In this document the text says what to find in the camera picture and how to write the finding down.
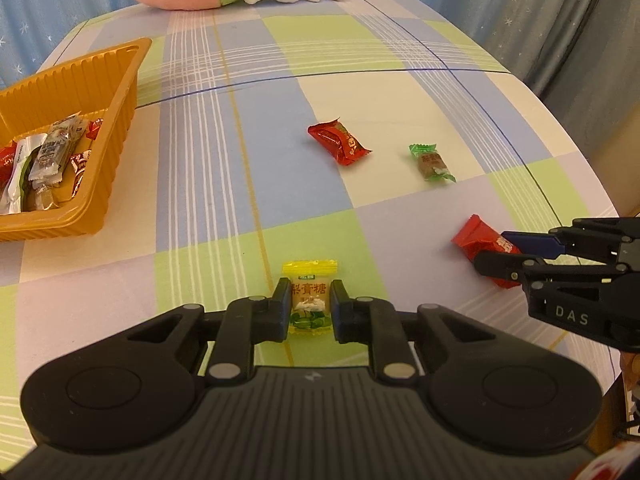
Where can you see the blue star curtain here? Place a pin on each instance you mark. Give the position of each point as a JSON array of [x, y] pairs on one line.
[[40, 0]]

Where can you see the white and green snack packet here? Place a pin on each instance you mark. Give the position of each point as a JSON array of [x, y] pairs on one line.
[[12, 195]]

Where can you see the large plain red candy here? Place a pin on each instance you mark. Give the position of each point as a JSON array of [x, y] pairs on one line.
[[6, 162]]

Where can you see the red candy with white print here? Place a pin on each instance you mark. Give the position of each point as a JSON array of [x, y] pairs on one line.
[[472, 240]]

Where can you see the red and white patterned candy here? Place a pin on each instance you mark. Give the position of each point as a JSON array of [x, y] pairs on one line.
[[80, 170]]

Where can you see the orange plastic tray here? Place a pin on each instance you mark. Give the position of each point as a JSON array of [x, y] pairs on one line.
[[112, 150]]

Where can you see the green-ended brown candy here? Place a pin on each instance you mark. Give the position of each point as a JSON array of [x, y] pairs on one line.
[[431, 164]]

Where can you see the clear seed snack packet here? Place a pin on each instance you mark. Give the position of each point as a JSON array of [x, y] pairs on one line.
[[52, 152]]

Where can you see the yellow and green candy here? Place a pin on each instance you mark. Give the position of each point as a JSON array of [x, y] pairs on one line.
[[310, 300]]

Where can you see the red-orange wrapped candy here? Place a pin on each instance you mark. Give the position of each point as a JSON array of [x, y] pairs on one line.
[[340, 144]]

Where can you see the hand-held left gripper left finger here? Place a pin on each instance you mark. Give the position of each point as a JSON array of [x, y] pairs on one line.
[[282, 307]]

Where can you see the grey curtain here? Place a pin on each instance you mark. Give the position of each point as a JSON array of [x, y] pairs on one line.
[[610, 85]]

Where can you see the plaid bed sheet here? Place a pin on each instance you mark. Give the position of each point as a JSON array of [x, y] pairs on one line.
[[400, 85]]

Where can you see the small clear beige candy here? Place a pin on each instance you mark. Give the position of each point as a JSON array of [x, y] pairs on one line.
[[42, 199]]

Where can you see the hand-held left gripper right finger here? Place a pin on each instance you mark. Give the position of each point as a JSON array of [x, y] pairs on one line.
[[337, 310]]

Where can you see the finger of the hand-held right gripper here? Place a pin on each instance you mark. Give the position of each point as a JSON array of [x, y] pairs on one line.
[[500, 264], [530, 243]]

